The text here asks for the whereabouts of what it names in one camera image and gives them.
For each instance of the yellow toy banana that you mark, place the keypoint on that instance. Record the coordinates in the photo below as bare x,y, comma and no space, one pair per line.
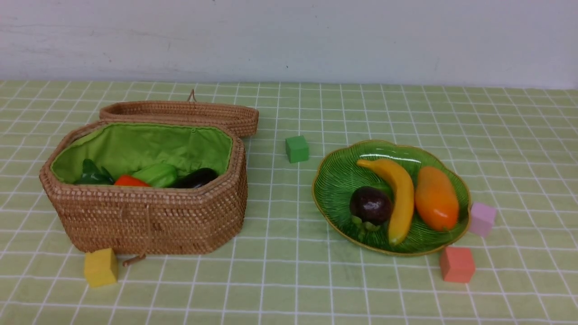
402,186

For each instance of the green bitter gourd toy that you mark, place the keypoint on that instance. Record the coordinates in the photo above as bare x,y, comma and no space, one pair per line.
157,175

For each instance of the green checked tablecloth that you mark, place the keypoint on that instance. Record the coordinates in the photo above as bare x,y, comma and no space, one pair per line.
516,149

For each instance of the pink foam cube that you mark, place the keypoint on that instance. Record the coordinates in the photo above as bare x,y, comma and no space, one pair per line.
482,219

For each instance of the purple toy eggplant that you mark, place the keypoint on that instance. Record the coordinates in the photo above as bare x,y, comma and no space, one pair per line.
196,179

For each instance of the orange toy mango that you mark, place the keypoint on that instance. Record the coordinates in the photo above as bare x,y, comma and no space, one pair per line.
436,200

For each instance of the green leaf-shaped glass plate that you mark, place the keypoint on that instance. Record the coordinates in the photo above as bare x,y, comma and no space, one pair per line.
338,176

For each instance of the coral red foam cube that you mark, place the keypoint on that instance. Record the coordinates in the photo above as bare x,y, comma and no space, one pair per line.
457,264

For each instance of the orange toy carrot green leaves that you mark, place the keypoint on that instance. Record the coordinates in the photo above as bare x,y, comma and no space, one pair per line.
128,181

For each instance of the woven wicker basket green lining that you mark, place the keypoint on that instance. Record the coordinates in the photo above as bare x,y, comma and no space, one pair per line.
79,176

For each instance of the woven wicker basket lid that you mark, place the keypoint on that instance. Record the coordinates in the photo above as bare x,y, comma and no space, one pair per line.
241,120

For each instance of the dark purple toy mangosteen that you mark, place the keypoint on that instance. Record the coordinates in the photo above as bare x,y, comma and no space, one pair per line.
370,204

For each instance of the yellow foam cube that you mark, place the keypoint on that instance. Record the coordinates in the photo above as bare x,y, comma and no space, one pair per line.
100,268

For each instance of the green foam cube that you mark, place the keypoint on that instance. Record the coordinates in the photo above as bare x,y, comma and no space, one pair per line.
297,149

